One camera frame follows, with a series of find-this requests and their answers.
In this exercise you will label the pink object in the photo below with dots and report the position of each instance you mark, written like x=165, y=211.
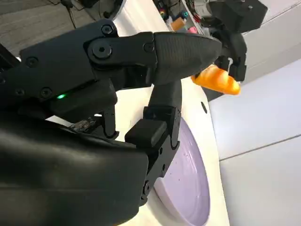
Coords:
x=192, y=29

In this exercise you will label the grey partition panel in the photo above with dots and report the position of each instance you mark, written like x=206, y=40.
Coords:
x=254, y=117
x=265, y=188

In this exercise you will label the lilac plate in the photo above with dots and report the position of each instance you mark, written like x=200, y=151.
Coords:
x=188, y=176

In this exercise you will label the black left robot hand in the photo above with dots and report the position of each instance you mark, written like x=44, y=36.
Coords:
x=235, y=51

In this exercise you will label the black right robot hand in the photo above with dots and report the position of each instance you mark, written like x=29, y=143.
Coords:
x=58, y=164

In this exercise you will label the orange box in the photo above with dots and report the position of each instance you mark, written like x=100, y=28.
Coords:
x=178, y=24

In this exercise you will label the orange and white bread roll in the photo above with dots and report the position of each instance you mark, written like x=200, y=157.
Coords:
x=218, y=81

